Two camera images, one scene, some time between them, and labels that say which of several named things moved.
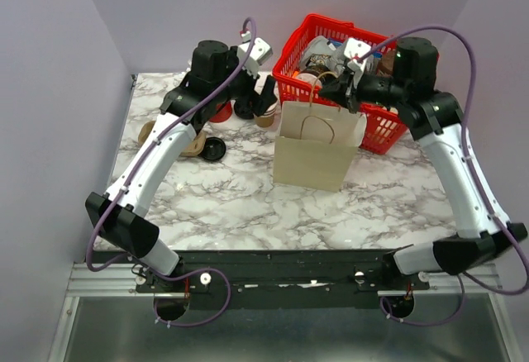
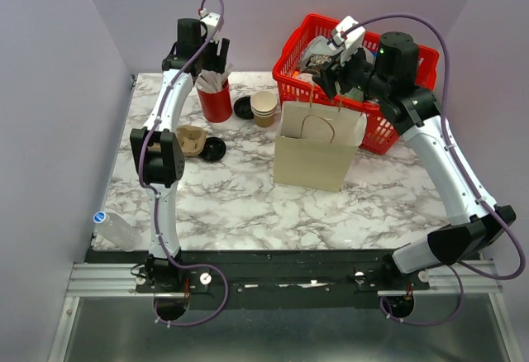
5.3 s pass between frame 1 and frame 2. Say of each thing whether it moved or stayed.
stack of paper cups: stayed
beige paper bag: stayed
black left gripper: moved
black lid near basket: stayed
